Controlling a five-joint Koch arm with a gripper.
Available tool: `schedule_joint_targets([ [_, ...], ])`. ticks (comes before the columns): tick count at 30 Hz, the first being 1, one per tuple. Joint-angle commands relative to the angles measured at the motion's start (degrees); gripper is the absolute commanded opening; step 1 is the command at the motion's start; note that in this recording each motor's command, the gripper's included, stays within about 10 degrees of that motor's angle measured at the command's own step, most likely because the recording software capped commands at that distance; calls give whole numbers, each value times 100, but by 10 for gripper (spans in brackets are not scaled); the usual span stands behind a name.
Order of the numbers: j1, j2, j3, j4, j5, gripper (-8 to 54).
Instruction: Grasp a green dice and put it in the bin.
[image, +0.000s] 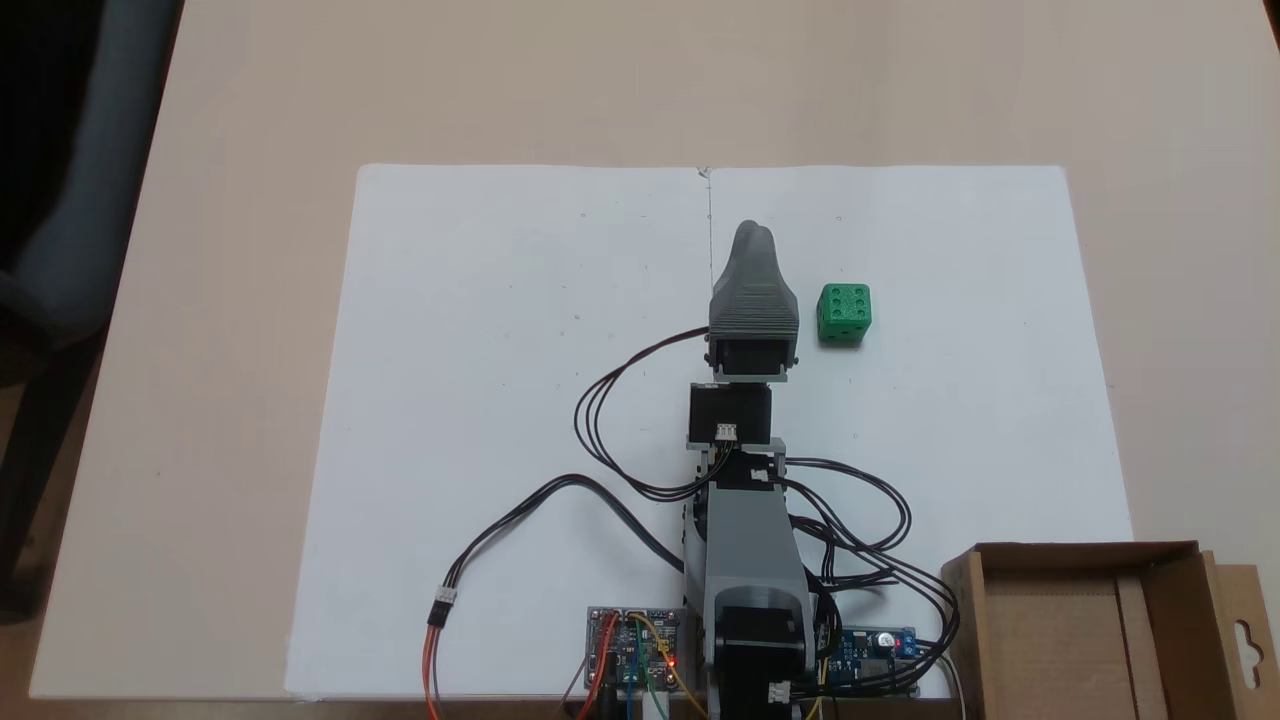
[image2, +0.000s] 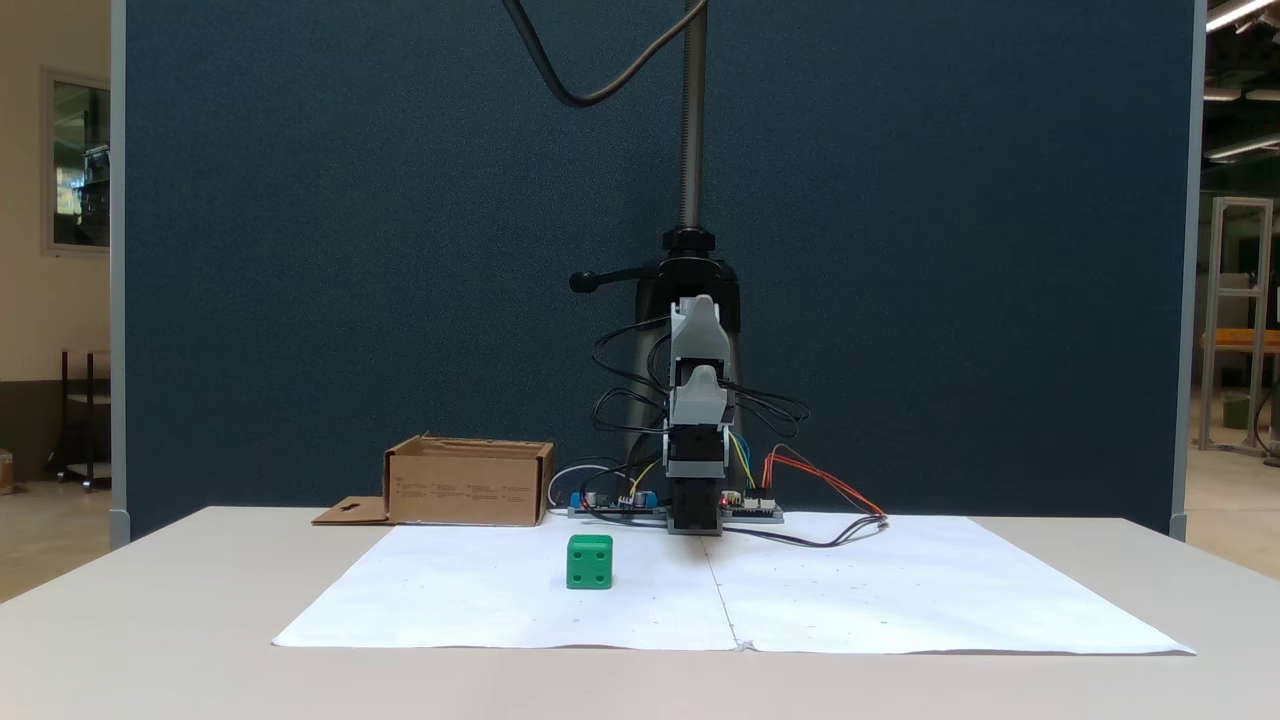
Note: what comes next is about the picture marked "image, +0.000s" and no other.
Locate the white paper sheet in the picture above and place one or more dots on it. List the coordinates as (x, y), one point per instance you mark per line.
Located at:
(480, 380)
(980, 400)

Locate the green dice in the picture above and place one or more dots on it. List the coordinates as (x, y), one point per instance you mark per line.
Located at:
(843, 312)

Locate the brown cardboard box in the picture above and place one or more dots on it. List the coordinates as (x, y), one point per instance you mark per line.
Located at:
(1060, 640)

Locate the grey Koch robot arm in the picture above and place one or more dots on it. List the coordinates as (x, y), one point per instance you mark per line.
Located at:
(750, 540)

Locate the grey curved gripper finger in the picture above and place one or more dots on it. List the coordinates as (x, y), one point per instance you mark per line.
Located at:
(755, 300)

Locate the blue power converter board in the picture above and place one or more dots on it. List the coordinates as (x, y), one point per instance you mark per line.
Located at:
(875, 655)

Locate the grey motor controller board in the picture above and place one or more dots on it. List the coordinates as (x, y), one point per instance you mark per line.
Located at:
(630, 650)

